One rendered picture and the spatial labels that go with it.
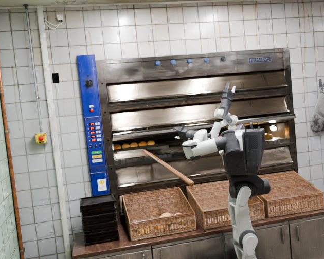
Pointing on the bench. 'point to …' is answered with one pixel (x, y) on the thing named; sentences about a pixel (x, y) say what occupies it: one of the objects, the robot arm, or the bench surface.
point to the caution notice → (102, 184)
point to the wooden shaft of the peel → (171, 169)
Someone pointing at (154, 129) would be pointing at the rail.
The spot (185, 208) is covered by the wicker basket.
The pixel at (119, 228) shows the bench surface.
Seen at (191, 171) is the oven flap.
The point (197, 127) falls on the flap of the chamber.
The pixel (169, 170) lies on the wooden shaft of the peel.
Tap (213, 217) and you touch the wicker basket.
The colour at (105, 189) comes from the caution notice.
